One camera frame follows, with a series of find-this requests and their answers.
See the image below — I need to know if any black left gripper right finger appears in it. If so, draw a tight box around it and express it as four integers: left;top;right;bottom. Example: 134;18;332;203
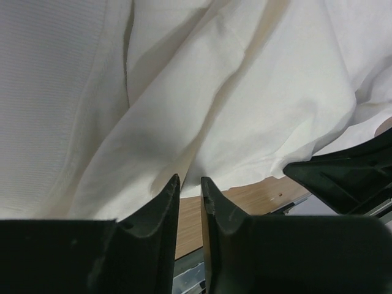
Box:
201;177;391;293

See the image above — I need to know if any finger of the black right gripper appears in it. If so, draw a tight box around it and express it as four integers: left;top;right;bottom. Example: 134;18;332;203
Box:
283;129;391;214

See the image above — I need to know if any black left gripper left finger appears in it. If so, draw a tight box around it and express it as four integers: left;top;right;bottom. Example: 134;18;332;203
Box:
1;175;180;293

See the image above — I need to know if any white printed t-shirt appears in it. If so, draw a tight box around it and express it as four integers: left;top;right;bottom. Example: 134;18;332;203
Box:
1;1;391;219

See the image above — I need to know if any aluminium frame rail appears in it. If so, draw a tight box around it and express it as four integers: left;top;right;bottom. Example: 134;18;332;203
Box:
173;195;392;294

